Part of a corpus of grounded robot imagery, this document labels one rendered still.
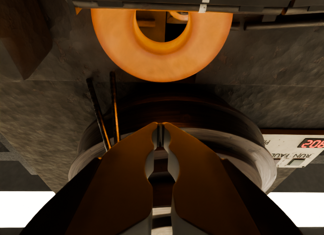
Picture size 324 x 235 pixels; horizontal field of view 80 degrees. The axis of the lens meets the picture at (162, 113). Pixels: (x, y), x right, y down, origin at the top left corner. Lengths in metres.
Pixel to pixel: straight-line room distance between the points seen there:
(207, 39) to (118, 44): 0.10
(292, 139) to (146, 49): 0.52
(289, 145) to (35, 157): 0.79
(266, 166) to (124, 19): 0.38
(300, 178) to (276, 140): 8.95
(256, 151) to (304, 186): 9.07
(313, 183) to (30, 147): 9.52
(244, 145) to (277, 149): 0.32
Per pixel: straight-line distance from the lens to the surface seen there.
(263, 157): 0.42
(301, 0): 0.23
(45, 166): 0.82
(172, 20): 0.35
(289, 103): 0.57
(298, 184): 9.38
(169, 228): 0.43
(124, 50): 0.25
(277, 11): 0.23
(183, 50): 0.25
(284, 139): 0.65
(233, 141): 0.35
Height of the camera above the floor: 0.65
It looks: 46 degrees up
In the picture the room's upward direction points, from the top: 177 degrees counter-clockwise
